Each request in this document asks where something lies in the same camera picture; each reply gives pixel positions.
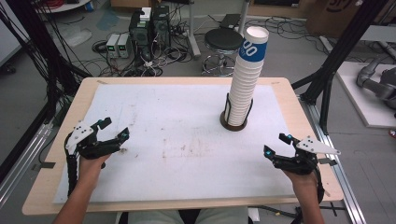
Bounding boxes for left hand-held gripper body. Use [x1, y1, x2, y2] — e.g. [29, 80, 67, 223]
[64, 120, 121, 161]

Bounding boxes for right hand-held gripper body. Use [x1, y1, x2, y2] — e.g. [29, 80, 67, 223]
[273, 135, 342, 175]

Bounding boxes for black wire cup holder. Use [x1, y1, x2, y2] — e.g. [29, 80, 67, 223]
[219, 92, 254, 133]

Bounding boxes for stack of white paper cups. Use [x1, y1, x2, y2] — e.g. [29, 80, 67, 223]
[228, 25, 270, 127]

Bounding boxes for person's right hand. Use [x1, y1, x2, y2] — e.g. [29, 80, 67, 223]
[283, 169, 321, 200]

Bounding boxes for person's left hand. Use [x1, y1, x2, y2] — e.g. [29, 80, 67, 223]
[78, 152, 111, 188]

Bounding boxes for dark tape piece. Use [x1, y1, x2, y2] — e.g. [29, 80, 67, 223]
[31, 161, 56, 172]
[318, 157, 338, 166]

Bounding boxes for white foam mat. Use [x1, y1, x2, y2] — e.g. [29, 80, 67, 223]
[53, 83, 298, 204]

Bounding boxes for grey power supply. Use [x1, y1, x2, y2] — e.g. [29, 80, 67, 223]
[106, 33, 120, 59]
[117, 33, 134, 59]

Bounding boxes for white platform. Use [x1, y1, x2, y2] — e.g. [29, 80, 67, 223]
[335, 61, 396, 129]

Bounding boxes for person's light trousers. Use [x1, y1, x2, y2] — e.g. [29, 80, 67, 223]
[127, 206, 250, 224]

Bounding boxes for black computer tower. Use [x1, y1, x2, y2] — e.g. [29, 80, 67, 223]
[128, 10, 153, 60]
[151, 4, 172, 49]

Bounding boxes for black round stool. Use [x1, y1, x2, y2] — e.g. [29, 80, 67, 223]
[201, 27, 245, 77]

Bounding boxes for grey desk leg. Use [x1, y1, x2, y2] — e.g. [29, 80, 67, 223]
[186, 0, 203, 60]

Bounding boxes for round white table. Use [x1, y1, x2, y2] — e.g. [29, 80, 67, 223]
[34, 0, 92, 14]

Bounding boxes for cardboard box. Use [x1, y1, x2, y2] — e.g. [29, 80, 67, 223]
[306, 0, 396, 38]

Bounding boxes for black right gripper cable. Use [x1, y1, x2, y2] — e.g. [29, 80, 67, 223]
[312, 161, 327, 224]

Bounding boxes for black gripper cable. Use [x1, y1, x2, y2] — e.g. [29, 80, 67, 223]
[312, 161, 327, 224]
[64, 136, 80, 198]

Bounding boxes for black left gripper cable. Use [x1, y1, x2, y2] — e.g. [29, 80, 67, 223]
[64, 136, 80, 198]

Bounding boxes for aluminium rail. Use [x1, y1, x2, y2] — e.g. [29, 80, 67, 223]
[0, 122, 54, 208]
[298, 96, 368, 224]

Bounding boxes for tangle of floor cables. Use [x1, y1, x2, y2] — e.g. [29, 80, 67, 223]
[92, 40, 194, 77]

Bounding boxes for black frame post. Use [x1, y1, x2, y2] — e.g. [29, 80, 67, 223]
[0, 0, 92, 125]
[291, 0, 390, 134]

